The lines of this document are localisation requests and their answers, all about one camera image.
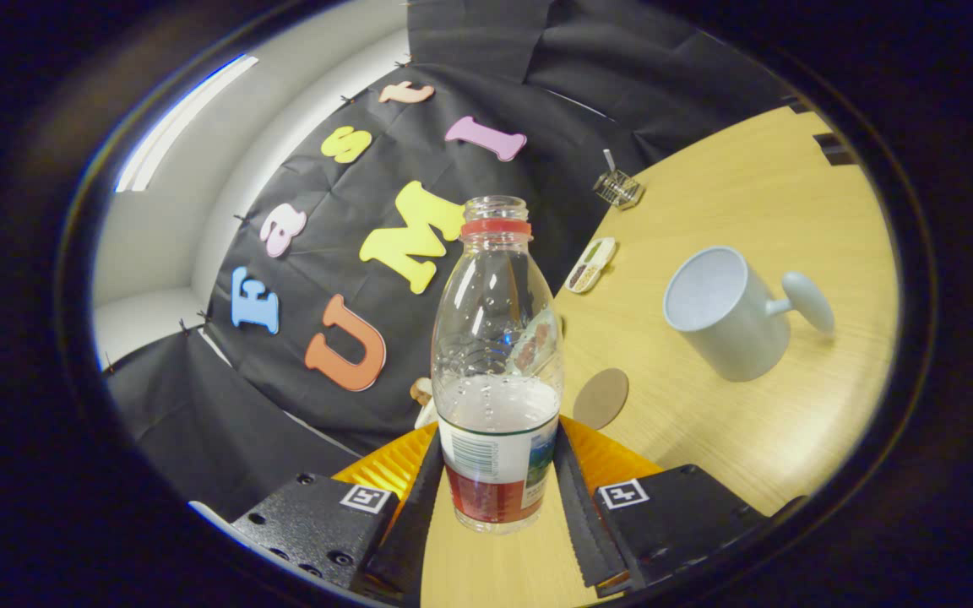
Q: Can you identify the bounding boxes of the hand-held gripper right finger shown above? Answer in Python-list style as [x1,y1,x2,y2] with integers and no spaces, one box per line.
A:
[552,414,779,599]

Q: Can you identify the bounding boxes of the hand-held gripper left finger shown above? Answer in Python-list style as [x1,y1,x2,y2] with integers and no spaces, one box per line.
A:
[229,421,447,605]

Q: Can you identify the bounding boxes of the round brown coaster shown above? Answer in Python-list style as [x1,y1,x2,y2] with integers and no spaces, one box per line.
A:
[573,367,630,431]

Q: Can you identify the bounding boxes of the clear plastic juice bottle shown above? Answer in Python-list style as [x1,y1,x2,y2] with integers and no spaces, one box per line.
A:
[431,195,565,535]

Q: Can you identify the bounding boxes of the pale blue cup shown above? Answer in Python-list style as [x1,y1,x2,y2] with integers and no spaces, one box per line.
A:
[663,246,836,383]

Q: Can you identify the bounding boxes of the wooden table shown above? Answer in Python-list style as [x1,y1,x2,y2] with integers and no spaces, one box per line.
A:
[419,106,901,608]

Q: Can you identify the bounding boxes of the oval divided snack dish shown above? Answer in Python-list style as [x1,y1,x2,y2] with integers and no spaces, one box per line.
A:
[565,236,618,295]

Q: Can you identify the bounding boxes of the black backdrop cloth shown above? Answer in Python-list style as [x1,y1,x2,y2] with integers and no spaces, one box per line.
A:
[102,0,800,520]

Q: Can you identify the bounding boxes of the small ribbed glass holder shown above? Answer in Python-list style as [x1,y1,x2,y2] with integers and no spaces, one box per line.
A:
[593,169,645,210]

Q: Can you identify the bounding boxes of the black tape strip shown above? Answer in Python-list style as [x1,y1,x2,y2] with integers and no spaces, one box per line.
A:
[813,131,857,167]

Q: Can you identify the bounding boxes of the large ceiling light panel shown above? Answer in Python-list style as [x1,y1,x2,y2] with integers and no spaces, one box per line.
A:
[115,53,259,193]

